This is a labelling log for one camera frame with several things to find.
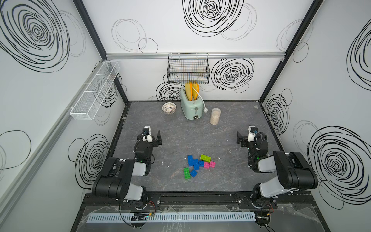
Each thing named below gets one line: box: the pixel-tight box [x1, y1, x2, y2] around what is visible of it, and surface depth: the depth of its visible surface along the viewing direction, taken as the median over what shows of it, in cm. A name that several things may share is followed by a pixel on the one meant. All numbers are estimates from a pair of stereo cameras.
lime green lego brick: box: [199, 154, 212, 163], surface depth 89 cm
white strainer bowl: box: [161, 101, 177, 115], surface depth 114 cm
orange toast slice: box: [192, 83, 200, 101], surface depth 101 cm
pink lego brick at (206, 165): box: [203, 161, 210, 169], surface depth 86 cm
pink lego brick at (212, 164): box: [209, 160, 216, 169], surface depth 86 cm
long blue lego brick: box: [186, 154, 194, 167], surface depth 88 cm
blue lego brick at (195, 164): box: [192, 159, 200, 171], surface depth 86 cm
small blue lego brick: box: [190, 169, 198, 178], surface depth 83 cm
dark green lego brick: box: [183, 167, 191, 180], surface depth 83 cm
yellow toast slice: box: [185, 83, 193, 102], surface depth 101 cm
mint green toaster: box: [180, 87, 204, 120], surface depth 101 cm
